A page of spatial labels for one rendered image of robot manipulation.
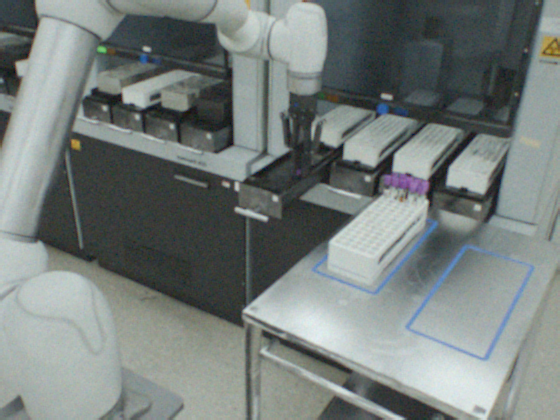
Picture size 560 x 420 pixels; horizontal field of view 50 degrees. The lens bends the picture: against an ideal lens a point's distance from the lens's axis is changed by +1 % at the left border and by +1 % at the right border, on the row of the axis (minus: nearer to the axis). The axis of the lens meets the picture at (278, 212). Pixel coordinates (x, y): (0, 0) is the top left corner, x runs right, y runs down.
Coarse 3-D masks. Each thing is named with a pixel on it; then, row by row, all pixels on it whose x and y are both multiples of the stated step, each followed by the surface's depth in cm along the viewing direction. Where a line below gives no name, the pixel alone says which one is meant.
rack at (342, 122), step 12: (336, 108) 197; (348, 108) 198; (336, 120) 188; (348, 120) 188; (360, 120) 198; (372, 120) 201; (312, 132) 183; (324, 132) 181; (336, 132) 179; (348, 132) 194; (336, 144) 181
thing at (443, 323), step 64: (320, 256) 127; (448, 256) 128; (512, 256) 129; (256, 320) 109; (320, 320) 109; (384, 320) 109; (448, 320) 110; (512, 320) 110; (256, 384) 118; (320, 384) 101; (384, 384) 98; (448, 384) 96; (512, 384) 153
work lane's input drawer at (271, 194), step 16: (320, 144) 182; (288, 160) 175; (320, 160) 172; (256, 176) 164; (272, 176) 165; (288, 176) 165; (320, 176) 172; (240, 192) 161; (256, 192) 158; (272, 192) 156; (288, 192) 157; (304, 192) 166; (240, 208) 159; (256, 208) 159; (272, 208) 158
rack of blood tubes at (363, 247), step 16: (368, 208) 133; (384, 208) 135; (400, 208) 134; (416, 208) 134; (352, 224) 127; (368, 224) 127; (384, 224) 127; (400, 224) 128; (416, 224) 135; (336, 240) 122; (352, 240) 122; (368, 240) 122; (384, 240) 122; (400, 240) 132; (336, 256) 120; (352, 256) 118; (368, 256) 116; (384, 256) 127; (368, 272) 117
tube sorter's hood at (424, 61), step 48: (336, 0) 159; (384, 0) 153; (432, 0) 146; (480, 0) 141; (528, 0) 136; (336, 48) 165; (384, 48) 158; (432, 48) 151; (480, 48) 145; (528, 48) 139; (432, 96) 156; (480, 96) 150
